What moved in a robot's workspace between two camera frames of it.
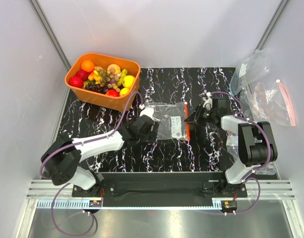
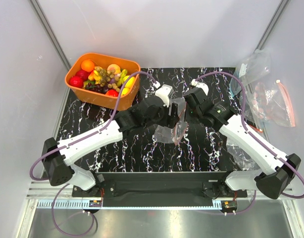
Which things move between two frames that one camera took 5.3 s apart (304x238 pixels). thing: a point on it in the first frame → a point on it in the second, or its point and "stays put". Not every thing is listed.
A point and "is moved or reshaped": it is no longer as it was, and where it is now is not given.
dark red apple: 83,74 stays put
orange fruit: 87,65 stays put
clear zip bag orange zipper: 173,119 is moved or reshaped
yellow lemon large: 127,81 stays put
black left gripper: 151,136 → 170,121
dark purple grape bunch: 96,88 stays put
